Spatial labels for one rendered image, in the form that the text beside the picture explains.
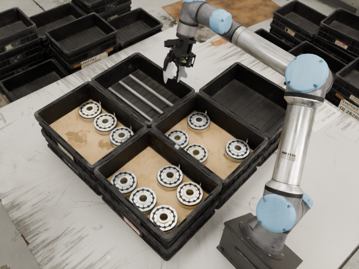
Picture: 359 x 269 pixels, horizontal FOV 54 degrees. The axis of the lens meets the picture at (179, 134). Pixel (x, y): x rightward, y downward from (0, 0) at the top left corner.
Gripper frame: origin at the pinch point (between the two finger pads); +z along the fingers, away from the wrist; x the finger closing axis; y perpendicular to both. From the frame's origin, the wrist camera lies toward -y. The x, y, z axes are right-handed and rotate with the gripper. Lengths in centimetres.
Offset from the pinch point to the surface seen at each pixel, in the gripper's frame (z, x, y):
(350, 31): -10, 185, -37
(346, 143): 17, 82, 43
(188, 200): 31.1, -7.7, 38.0
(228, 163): 24.6, 16.5, 30.5
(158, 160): 30.2, -7.0, 14.2
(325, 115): 13, 86, 25
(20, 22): 41, -17, -170
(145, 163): 31.8, -12.2, 12.6
